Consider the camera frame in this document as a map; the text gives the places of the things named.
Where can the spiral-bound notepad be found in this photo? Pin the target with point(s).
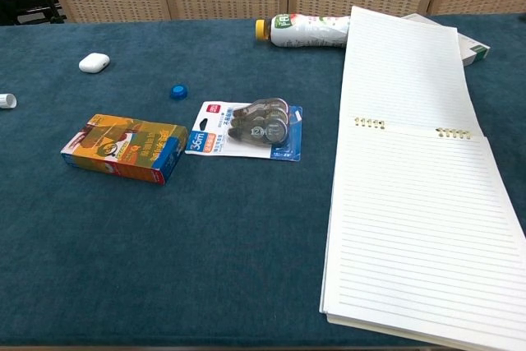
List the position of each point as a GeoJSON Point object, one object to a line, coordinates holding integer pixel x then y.
{"type": "Point", "coordinates": [411, 203]}

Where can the correction tape blister pack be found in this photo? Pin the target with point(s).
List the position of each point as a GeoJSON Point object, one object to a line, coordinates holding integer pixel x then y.
{"type": "Point", "coordinates": [246, 133]}

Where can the blue bottle cap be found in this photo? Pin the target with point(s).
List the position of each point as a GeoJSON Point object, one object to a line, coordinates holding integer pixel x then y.
{"type": "Point", "coordinates": [179, 91]}

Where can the white bottle yellow cap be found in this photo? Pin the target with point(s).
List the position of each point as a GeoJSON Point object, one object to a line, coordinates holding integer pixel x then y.
{"type": "Point", "coordinates": [308, 32]}

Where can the orange and blue carton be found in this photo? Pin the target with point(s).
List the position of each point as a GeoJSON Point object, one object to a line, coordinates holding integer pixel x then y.
{"type": "Point", "coordinates": [123, 147]}

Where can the dark blue table cloth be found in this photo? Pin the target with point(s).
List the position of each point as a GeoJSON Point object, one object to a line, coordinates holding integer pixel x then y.
{"type": "Point", "coordinates": [164, 264]}

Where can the white earbud case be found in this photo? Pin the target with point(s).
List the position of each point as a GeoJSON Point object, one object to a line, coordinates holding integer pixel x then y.
{"type": "Point", "coordinates": [94, 63]}

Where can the white usb hub box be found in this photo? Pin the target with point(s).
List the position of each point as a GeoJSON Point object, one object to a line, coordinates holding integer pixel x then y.
{"type": "Point", "coordinates": [472, 49]}

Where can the white glue stick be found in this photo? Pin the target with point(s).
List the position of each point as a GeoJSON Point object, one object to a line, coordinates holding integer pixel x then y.
{"type": "Point", "coordinates": [6, 101]}

